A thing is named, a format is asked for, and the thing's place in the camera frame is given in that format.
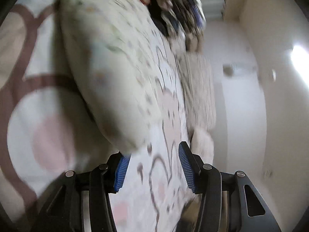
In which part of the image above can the cream floral dress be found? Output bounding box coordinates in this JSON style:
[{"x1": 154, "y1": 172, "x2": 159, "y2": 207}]
[{"x1": 59, "y1": 0, "x2": 161, "y2": 154}]

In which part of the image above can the tall folded clothes stack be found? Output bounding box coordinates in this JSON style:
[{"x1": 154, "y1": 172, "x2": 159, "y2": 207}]
[{"x1": 149, "y1": 0, "x2": 206, "y2": 52}]

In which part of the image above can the small fluffy white pillow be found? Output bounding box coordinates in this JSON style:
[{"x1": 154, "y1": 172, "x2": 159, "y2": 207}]
[{"x1": 191, "y1": 128, "x2": 214, "y2": 165}]

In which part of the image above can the bear pattern bed sheet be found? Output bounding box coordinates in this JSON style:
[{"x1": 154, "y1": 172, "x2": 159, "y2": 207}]
[{"x1": 1, "y1": 0, "x2": 191, "y2": 231}]

